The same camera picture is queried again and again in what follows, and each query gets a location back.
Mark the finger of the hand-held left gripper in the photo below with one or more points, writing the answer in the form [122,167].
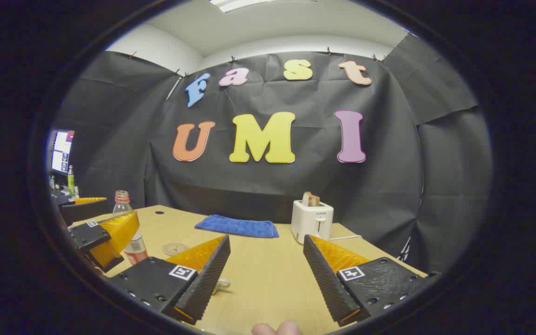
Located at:
[114,235]
[84,210]

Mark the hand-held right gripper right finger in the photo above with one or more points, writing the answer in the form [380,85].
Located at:
[328,279]

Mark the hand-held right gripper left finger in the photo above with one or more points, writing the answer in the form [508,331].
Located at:
[203,279]

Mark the white ceramic teacup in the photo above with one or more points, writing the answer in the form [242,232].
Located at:
[224,280]

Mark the clear plastic water bottle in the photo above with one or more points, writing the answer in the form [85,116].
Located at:
[122,204]

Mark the round glass coaster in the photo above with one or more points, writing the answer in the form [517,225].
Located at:
[175,249]

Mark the green bottle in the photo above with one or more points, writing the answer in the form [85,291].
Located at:
[70,181]

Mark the white toaster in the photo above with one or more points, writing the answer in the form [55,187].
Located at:
[312,223]

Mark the computer monitor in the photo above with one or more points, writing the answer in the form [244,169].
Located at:
[62,151]

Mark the blue folded towel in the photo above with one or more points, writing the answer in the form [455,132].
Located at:
[237,226]

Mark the bread slice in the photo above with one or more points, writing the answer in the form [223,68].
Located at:
[311,200]

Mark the black backdrop cloth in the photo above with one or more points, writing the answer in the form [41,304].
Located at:
[272,186]

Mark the ceiling light panel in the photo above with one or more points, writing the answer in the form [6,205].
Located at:
[240,3]

